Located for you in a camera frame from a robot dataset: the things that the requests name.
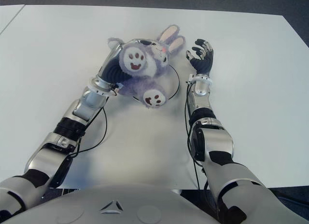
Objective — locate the purple plush bunny doll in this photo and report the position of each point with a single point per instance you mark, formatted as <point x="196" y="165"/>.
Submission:
<point x="144" y="85"/>

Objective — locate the grey robot torso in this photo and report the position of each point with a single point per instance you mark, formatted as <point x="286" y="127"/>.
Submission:
<point x="144" y="204"/>

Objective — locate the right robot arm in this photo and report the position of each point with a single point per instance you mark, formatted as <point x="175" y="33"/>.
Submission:
<point x="217" y="142"/>

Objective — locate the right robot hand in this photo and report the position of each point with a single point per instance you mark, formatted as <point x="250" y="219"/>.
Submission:
<point x="202" y="63"/>

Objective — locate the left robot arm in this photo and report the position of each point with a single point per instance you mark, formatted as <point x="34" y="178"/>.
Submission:
<point x="79" y="110"/>

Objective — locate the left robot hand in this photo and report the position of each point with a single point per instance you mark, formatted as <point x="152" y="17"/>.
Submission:
<point x="112" y="69"/>

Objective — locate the metal table frame bracket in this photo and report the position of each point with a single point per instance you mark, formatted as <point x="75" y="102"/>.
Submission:
<point x="70" y="191"/>

